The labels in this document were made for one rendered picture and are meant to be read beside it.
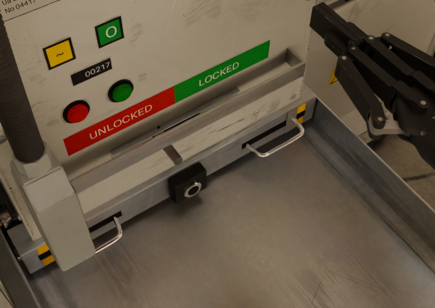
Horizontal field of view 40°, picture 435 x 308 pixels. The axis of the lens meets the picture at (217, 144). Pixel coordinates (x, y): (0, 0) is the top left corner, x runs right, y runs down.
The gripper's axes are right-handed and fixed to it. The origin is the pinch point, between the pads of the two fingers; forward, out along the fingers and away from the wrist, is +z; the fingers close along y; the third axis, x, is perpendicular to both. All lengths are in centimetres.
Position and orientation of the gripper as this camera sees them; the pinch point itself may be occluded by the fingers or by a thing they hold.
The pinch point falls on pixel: (335, 31)
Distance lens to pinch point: 68.6
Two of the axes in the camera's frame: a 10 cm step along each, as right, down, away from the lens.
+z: -5.6, -6.7, 5.0
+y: 8.3, -4.4, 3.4
